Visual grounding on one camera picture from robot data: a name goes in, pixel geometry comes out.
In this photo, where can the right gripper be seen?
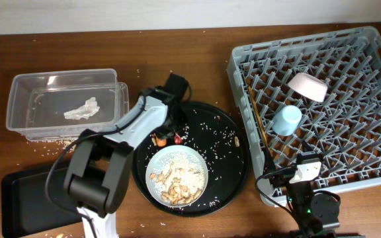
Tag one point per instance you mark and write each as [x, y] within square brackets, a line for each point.
[282, 175]

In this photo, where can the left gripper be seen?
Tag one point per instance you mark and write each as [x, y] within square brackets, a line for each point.
[165, 133]

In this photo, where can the red snack wrapper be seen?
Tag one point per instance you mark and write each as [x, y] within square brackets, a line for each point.
[178, 139]

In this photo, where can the orange carrot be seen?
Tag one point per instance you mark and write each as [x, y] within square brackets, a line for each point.
[160, 142]

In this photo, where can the light blue cup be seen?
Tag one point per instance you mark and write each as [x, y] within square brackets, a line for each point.
[286, 121]

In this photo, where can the grey plate with scraps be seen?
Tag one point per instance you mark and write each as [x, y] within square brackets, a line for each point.
[176, 176]

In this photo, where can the wooden chopstick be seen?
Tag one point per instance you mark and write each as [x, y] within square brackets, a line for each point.
[264, 138]

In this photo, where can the pink bowl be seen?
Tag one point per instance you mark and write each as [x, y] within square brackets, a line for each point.
[308, 86]

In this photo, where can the white tissue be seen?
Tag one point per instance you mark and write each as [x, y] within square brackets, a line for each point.
[89, 109]

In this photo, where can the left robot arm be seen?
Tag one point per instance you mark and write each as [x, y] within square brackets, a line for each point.
[98, 174]

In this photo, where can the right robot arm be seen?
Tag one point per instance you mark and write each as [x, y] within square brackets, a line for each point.
[315, 212]

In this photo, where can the grey dishwasher rack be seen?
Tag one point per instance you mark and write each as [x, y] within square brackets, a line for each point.
[345, 128]

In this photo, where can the round black tray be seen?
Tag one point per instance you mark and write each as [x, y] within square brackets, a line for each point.
[211, 132]

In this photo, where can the peanut on tray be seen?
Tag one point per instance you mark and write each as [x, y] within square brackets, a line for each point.
[236, 140]

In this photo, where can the peanut shell on table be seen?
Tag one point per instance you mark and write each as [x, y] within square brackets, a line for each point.
[65, 143]

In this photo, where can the clear plastic bin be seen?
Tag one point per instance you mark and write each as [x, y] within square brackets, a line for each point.
[37, 102]

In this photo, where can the black rectangular tray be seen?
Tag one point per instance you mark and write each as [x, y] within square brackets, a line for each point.
[25, 210]

